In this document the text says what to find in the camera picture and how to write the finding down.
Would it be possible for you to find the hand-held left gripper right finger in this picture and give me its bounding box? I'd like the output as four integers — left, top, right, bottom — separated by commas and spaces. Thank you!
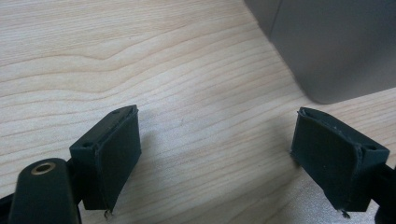
290, 106, 390, 219

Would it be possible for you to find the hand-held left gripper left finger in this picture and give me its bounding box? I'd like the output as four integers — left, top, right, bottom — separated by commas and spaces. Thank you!
68, 105, 142, 220

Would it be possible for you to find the grey metal box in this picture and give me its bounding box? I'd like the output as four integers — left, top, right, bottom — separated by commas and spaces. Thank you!
243, 0, 396, 105

